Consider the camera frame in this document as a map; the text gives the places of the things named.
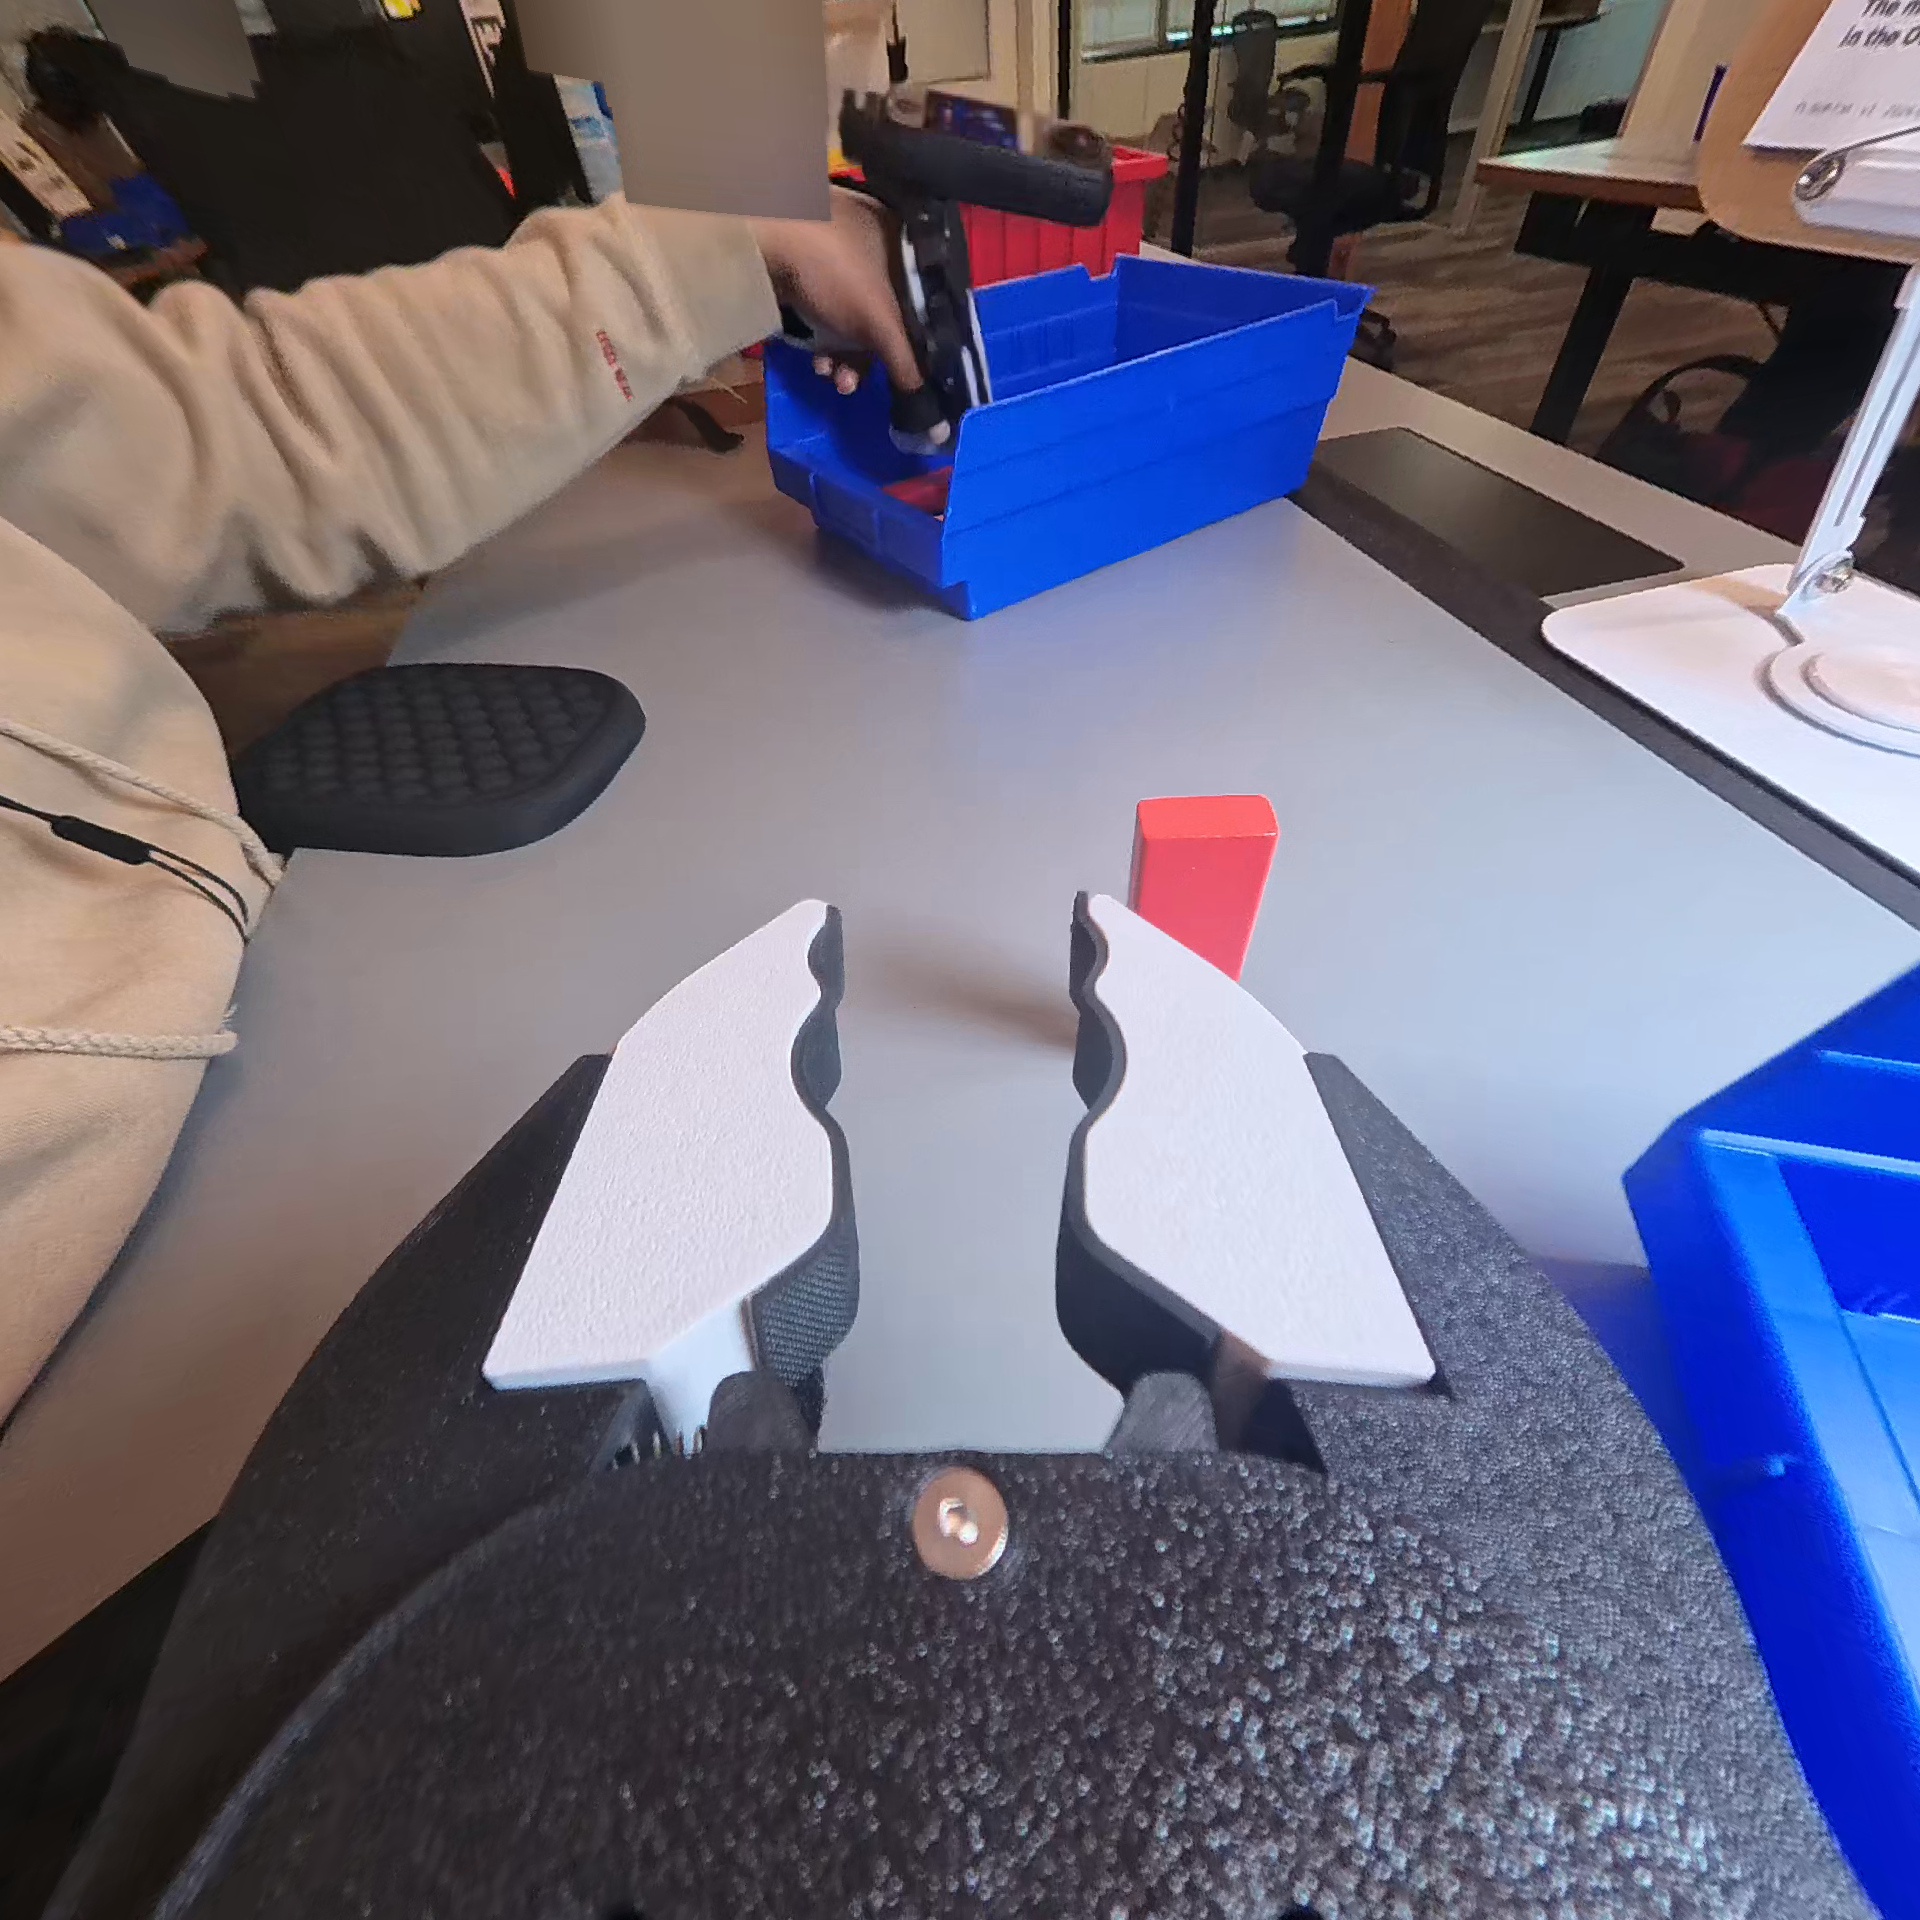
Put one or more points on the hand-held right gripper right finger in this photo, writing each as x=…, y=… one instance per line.
x=1245, y=1184

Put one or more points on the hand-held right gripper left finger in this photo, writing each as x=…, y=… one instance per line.
x=675, y=1184

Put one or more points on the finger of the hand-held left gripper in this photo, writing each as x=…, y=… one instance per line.
x=976, y=345

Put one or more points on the blue plastic bin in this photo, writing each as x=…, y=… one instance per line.
x=1769, y=1349
x=1142, y=434

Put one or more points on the person's left hand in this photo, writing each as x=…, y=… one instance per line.
x=839, y=284

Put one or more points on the red plastic bin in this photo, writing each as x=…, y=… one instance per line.
x=1049, y=240

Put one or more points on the black office chair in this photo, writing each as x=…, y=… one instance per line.
x=1349, y=182

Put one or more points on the black mesh wrist rest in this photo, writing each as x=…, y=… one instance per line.
x=434, y=764

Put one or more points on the wooden desk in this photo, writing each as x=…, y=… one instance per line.
x=1589, y=173

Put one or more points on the white document stand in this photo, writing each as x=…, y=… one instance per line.
x=1681, y=661

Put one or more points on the dark red backpack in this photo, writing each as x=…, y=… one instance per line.
x=1710, y=450

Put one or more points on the printed instruction sheet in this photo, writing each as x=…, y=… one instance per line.
x=1846, y=76

